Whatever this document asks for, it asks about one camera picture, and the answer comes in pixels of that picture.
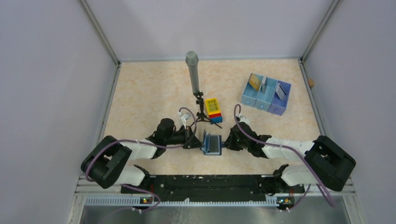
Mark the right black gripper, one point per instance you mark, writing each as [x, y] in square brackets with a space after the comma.
[229, 142]

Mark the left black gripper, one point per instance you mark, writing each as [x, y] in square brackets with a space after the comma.
[194, 142]

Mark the dark blue card holder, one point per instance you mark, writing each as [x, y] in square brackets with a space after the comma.
[205, 143]

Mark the black credit card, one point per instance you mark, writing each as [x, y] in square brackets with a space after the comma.
[214, 145]
[263, 85]

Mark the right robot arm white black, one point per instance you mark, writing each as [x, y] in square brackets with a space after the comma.
[324, 163]

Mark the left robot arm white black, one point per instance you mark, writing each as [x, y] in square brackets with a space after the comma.
[106, 164]

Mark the gold credit card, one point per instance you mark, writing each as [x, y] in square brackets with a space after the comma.
[255, 81]

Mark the silver credit card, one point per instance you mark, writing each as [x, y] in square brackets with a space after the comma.
[279, 90]

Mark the black tripod stand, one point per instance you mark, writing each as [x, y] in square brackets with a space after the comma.
[201, 116]

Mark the yellow red blue toy block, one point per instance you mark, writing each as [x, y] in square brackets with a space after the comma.
[213, 110]

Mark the light blue drawer left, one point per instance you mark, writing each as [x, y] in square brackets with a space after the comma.
[249, 94]

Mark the light blue drawer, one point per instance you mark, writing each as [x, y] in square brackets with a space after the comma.
[264, 101]
[249, 94]

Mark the light blue drawer middle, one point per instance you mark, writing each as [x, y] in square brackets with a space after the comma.
[264, 101]

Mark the purple drawer right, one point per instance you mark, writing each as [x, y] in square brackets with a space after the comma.
[278, 107]

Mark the grey microphone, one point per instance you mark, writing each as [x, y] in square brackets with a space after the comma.
[192, 60]

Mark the small wooden knob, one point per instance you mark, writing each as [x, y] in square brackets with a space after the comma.
[310, 82]

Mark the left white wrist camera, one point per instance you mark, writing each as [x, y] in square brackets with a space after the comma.
[184, 118]

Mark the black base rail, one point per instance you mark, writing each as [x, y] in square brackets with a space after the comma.
[217, 188]

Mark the white cable duct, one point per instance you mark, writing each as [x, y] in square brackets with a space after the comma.
[137, 201]

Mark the aluminium frame front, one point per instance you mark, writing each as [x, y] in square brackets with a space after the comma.
[311, 210]

